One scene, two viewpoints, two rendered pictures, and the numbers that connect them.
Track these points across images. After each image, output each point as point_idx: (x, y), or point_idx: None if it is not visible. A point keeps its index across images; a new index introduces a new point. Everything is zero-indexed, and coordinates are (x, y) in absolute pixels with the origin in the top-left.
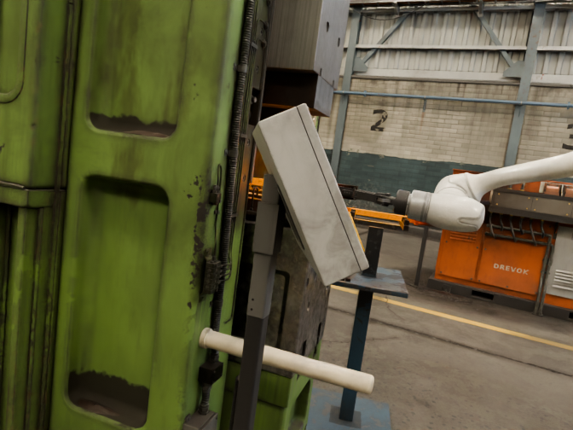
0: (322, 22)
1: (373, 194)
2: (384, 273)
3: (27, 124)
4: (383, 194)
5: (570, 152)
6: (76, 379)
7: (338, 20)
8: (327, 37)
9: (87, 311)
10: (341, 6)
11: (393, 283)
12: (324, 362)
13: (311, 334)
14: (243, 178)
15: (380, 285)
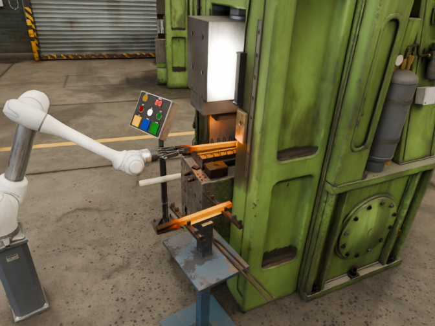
0: (189, 65)
1: (164, 147)
2: (200, 266)
3: None
4: (161, 149)
5: (72, 129)
6: None
7: (199, 61)
8: (192, 72)
9: None
10: (200, 52)
11: (179, 249)
12: (155, 178)
13: (189, 214)
14: (205, 129)
15: (182, 239)
